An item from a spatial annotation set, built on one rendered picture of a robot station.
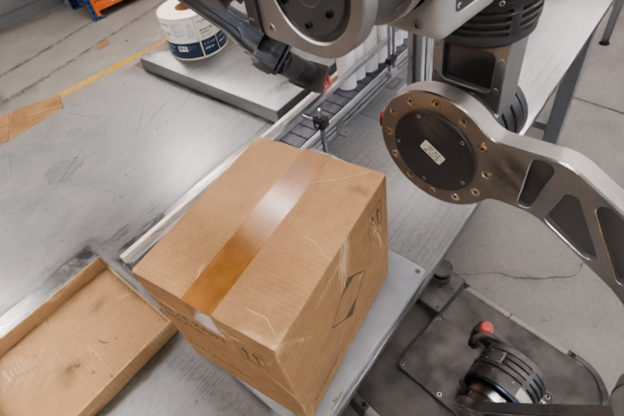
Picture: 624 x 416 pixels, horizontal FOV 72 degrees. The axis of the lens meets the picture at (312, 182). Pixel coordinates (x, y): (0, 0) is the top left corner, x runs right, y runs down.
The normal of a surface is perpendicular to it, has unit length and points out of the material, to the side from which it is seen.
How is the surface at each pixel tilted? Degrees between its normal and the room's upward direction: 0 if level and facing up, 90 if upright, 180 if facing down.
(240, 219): 0
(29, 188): 0
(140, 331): 0
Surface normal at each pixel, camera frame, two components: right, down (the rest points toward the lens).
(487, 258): -0.15, -0.69
